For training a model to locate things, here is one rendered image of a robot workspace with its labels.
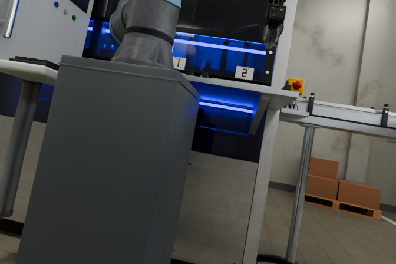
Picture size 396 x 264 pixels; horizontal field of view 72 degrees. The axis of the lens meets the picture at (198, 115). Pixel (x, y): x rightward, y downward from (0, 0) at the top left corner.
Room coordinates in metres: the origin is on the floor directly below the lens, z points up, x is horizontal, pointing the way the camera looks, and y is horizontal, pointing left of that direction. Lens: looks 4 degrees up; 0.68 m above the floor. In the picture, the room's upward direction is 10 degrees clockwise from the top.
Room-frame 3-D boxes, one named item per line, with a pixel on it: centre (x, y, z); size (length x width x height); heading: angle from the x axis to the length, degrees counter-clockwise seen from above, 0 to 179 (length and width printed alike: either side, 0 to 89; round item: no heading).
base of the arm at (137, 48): (0.64, 0.15, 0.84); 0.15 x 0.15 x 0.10
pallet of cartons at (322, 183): (4.26, -2.28, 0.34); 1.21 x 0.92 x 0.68; 80
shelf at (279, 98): (1.17, 0.00, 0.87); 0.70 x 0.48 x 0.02; 83
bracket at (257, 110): (1.13, -0.25, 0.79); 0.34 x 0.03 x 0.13; 173
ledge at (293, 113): (1.35, -0.46, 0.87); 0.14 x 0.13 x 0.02; 173
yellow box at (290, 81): (1.31, -0.44, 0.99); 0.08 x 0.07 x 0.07; 173
